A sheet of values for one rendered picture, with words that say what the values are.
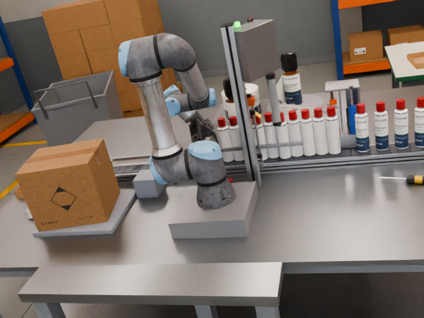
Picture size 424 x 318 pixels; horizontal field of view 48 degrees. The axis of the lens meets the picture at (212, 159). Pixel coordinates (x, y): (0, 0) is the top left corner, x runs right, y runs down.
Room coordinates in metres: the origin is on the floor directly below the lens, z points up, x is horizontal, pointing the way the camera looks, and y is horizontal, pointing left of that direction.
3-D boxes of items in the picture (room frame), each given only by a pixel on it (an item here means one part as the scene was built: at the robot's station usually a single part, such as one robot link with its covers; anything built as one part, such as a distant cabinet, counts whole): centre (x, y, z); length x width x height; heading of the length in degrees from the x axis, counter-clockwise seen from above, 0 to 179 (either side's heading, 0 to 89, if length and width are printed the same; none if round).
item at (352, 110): (1.80, -0.61, 0.98); 0.03 x 0.03 x 0.17
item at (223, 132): (1.92, -0.07, 0.98); 0.05 x 0.05 x 0.20
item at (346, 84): (1.86, -0.59, 1.14); 0.14 x 0.11 x 0.01; 73
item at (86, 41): (5.75, 0.86, 0.70); 1.20 x 0.83 x 1.39; 78
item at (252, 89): (2.45, -0.22, 0.95); 0.20 x 0.20 x 0.14
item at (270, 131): (1.86, -0.27, 0.98); 0.05 x 0.05 x 0.20
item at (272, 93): (1.75, -0.28, 1.18); 0.04 x 0.04 x 0.21
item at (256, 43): (1.78, -0.24, 1.38); 0.17 x 0.10 x 0.19; 128
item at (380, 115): (1.72, -0.70, 0.98); 0.05 x 0.05 x 0.20
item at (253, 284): (1.63, 0.19, 0.81); 0.90 x 0.90 x 0.04; 72
